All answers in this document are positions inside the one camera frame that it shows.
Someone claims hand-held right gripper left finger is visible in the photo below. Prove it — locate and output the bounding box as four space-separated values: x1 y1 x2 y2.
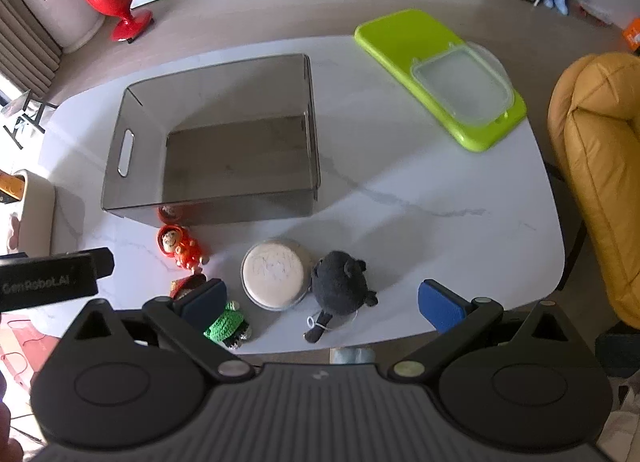
61 279 254 383

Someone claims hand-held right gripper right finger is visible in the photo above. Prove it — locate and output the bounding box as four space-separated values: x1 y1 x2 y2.
387 279 585 383

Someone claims lime green plastic tray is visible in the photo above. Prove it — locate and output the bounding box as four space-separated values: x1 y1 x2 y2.
354 9 528 153

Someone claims white marble desktop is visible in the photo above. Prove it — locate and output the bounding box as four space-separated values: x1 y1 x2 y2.
37 34 568 355

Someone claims small red brown toy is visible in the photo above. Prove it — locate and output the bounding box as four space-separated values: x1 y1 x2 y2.
170 274 207 299

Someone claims green crochet toy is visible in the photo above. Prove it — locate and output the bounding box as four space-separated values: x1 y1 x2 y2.
203 301 252 350

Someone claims red doll figurine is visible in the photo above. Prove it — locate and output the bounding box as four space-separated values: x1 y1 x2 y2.
156 224 210 273

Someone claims red patterned floor mat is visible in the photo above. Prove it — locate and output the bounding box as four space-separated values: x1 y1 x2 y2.
0 314 66 443

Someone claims white waste bin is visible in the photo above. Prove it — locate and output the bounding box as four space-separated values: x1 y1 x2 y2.
0 169 56 255

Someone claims round white tin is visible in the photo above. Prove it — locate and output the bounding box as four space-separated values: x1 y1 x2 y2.
240 238 313 311

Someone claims dark grey plush toy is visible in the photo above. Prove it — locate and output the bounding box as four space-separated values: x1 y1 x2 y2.
303 250 379 344

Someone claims grey translucent storage bin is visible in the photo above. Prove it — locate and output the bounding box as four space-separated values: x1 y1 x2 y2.
101 52 321 227

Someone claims black metal stand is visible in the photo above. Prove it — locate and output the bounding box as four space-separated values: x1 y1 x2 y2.
2 92 58 150

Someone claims mustard yellow cloth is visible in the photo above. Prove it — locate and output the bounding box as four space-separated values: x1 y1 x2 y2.
547 52 640 330

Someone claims clear plastic container lid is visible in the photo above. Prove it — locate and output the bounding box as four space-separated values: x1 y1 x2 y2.
411 40 515 129

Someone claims beige pleated curtain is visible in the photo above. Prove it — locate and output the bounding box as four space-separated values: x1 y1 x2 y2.
0 0 62 92

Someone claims orange box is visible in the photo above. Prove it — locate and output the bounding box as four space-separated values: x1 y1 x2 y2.
622 18 640 52

